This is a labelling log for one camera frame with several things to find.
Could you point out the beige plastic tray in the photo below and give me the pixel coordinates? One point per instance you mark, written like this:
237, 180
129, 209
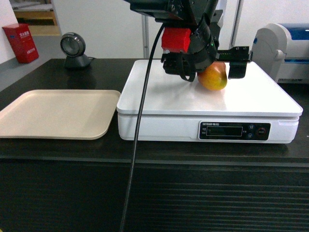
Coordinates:
59, 114

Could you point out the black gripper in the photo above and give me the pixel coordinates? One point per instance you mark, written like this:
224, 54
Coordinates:
202, 53

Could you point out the wooden shelf background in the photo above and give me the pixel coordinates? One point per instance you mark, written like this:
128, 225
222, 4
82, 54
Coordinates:
38, 14

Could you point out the red fire extinguisher box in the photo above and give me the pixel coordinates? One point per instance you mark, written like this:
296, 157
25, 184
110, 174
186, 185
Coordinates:
21, 41

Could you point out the red yellow mango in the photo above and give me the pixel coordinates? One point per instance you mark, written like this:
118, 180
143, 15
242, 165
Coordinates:
213, 77

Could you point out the black barcode scanner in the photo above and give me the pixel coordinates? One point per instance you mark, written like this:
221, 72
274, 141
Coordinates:
74, 46

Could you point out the white checkout scale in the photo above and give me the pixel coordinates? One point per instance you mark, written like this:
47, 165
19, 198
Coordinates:
254, 109

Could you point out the red wrist block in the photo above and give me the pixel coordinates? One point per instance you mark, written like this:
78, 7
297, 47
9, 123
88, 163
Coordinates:
176, 40

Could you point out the grey blue label printer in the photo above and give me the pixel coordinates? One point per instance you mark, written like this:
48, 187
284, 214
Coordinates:
282, 51

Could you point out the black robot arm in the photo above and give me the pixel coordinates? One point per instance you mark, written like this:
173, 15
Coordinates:
181, 13

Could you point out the black checkout counter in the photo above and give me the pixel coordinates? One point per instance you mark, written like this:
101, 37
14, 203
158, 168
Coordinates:
80, 186

